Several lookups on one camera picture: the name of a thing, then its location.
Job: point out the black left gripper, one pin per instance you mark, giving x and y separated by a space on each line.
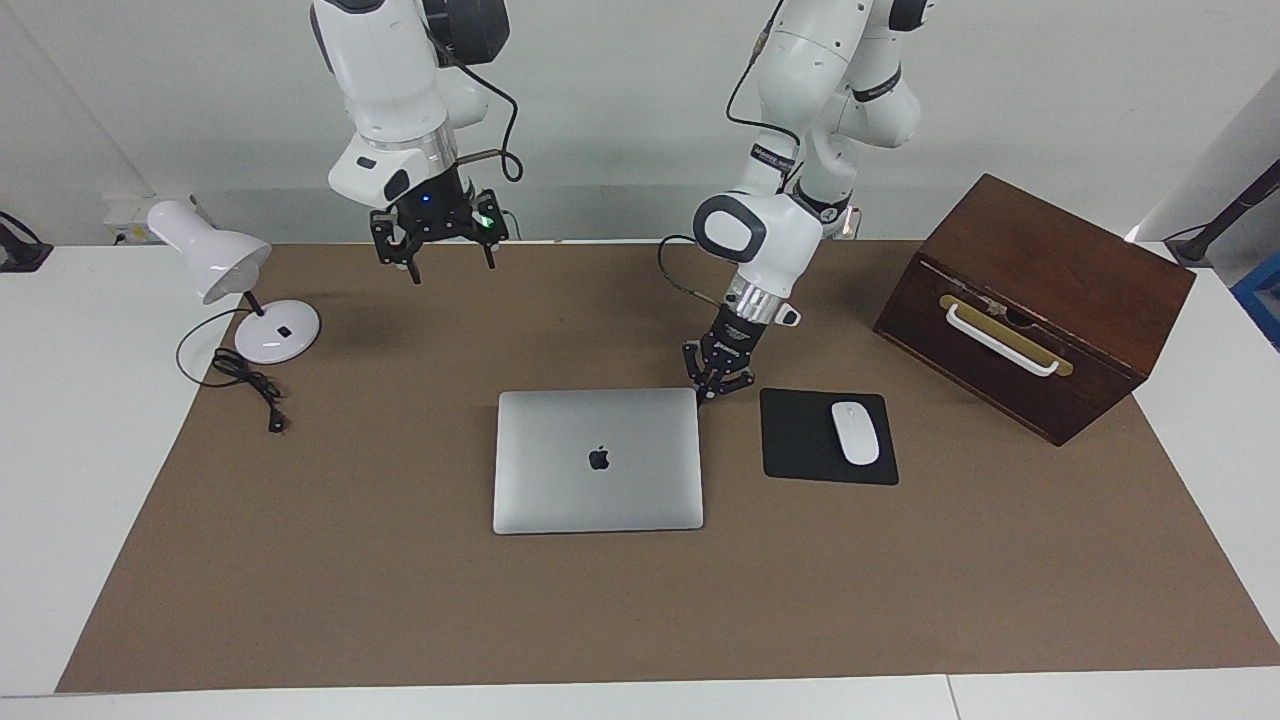
725 345

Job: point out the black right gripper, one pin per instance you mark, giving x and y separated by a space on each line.
440 215

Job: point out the silver laptop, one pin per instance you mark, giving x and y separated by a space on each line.
560 480

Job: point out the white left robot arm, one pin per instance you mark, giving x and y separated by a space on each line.
790 60

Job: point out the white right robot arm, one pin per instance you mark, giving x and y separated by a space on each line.
385 70

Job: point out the black mouse pad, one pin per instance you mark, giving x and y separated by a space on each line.
795 440

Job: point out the white computer mouse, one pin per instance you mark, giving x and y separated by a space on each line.
855 435

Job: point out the white desk lamp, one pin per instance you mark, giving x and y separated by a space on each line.
215 260

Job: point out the white power strip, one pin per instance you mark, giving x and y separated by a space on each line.
125 215

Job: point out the brown table mat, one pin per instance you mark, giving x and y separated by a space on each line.
400 600

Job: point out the dark wooden box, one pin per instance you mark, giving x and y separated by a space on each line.
1100 290

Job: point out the black clamp stand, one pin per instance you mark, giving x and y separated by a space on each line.
20 255

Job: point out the blue crate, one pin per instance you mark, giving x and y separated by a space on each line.
1262 295

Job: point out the black tripod pole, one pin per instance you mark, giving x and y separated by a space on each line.
1245 205

